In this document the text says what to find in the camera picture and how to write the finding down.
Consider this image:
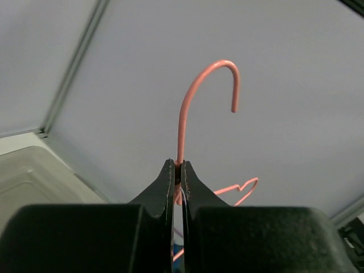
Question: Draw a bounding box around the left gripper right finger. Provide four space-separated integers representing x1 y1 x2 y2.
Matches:
181 162 356 272

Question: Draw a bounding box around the blue plaid shirt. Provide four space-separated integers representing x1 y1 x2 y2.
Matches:
172 243 185 273

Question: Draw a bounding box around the pink wire hanger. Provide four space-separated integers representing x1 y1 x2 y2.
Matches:
172 59 259 262

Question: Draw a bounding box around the clear plastic bin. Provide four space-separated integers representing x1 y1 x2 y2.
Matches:
1 146 105 230

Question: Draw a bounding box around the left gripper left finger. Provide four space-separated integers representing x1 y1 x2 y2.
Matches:
1 159 175 272

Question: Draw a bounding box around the right aluminium frame post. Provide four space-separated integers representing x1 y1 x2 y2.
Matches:
36 0 110 139

